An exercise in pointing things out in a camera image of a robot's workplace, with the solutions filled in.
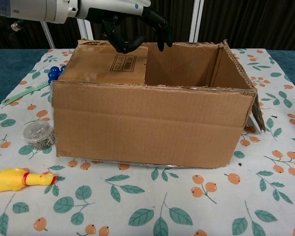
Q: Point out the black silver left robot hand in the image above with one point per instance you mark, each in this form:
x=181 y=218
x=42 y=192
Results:
x=113 y=8

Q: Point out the cardboard box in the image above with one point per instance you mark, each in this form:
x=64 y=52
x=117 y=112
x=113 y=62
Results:
x=147 y=123

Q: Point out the blue building block toy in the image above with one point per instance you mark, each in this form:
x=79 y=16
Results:
x=54 y=72

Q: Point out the green plastic comb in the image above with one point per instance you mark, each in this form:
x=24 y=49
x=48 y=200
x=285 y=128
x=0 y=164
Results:
x=27 y=92

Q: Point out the clear round pin container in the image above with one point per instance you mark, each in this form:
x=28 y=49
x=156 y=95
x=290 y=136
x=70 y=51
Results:
x=38 y=135

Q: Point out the floral fruit print tablecloth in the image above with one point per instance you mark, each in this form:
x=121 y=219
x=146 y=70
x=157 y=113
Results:
x=147 y=196

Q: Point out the yellow rubber chicken toy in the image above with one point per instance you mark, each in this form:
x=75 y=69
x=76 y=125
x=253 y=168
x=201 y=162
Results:
x=12 y=179

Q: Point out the wide white frame post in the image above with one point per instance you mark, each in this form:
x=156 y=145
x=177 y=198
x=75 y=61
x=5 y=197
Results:
x=86 y=29
x=197 y=19

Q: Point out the thin white frame post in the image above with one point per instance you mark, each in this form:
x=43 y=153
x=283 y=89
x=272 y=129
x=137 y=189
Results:
x=48 y=34

